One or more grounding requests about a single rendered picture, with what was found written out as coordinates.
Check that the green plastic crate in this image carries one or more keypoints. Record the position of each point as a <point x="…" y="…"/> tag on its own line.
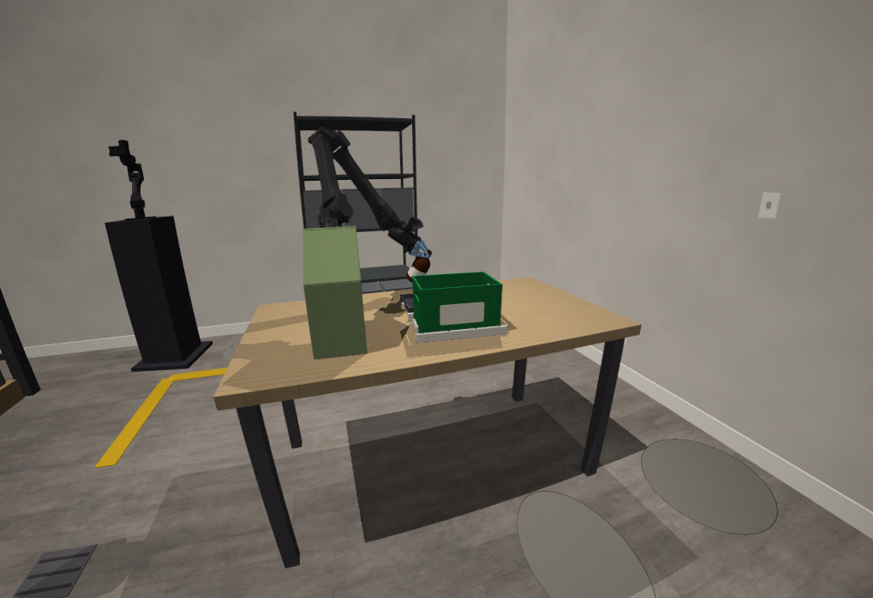
<point x="456" y="301"/>

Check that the brown bottle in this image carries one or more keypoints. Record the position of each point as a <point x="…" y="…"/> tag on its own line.
<point x="419" y="267"/>

